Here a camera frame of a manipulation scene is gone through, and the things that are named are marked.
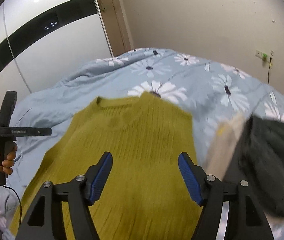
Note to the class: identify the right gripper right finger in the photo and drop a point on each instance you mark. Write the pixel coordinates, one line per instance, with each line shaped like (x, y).
(246, 219)

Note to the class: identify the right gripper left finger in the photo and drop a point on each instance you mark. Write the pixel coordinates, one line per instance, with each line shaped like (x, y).
(44, 217)

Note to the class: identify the olive green knit sweater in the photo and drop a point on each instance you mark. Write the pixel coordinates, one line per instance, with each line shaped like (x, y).
(145, 196)

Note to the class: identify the beige folded garment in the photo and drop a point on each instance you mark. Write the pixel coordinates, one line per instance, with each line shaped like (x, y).
(222, 147)

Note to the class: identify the dark grey folded garment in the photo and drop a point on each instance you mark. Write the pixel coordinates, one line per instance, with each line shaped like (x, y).
(259, 159)

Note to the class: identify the light blue floral duvet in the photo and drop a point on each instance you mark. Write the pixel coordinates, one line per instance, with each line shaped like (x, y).
(210, 91)

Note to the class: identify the white wardrobe with black stripe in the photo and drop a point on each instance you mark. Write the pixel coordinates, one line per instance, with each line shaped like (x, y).
(44, 40)

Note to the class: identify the wooden door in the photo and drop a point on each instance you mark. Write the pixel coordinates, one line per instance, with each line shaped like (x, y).
(114, 22)

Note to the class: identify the wall power socket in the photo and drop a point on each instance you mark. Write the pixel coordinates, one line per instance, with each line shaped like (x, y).
(263, 56)

